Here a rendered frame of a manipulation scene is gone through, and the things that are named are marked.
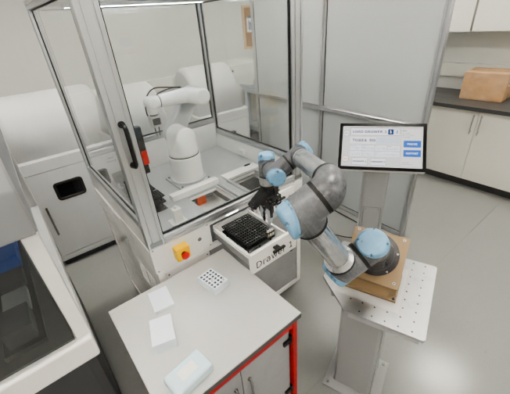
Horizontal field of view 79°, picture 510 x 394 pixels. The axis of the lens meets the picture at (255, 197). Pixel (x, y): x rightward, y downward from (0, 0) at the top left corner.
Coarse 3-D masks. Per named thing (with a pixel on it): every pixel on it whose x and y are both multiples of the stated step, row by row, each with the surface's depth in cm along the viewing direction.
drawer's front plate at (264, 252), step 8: (288, 232) 150; (280, 240) 146; (288, 240) 151; (264, 248) 141; (272, 248) 145; (288, 248) 153; (256, 256) 139; (264, 256) 143; (256, 264) 141; (264, 264) 145
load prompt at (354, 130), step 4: (352, 128) 201; (356, 128) 200; (360, 128) 199; (364, 128) 199; (368, 128) 198; (372, 128) 198; (376, 128) 197; (380, 128) 196; (384, 128) 196; (388, 128) 195; (392, 128) 195; (396, 128) 194; (400, 128) 194; (352, 132) 200; (356, 132) 200; (360, 132) 199; (364, 132) 198; (368, 132) 198; (372, 132) 197; (376, 132) 197; (380, 132) 196; (384, 132) 195; (388, 132) 195; (392, 132) 194; (396, 132) 194
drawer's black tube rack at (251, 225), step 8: (248, 216) 170; (224, 224) 164; (232, 224) 164; (240, 224) 163; (248, 224) 163; (256, 224) 162; (264, 224) 162; (224, 232) 163; (232, 232) 158; (240, 232) 157; (248, 232) 157; (256, 232) 156; (264, 232) 156; (240, 240) 152; (248, 240) 151; (264, 240) 155; (248, 248) 151
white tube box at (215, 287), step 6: (210, 270) 150; (204, 276) 146; (210, 276) 146; (216, 276) 146; (222, 276) 146; (204, 282) 143; (210, 282) 143; (216, 282) 143; (222, 282) 142; (210, 288) 141; (216, 288) 139; (222, 288) 143; (216, 294) 140
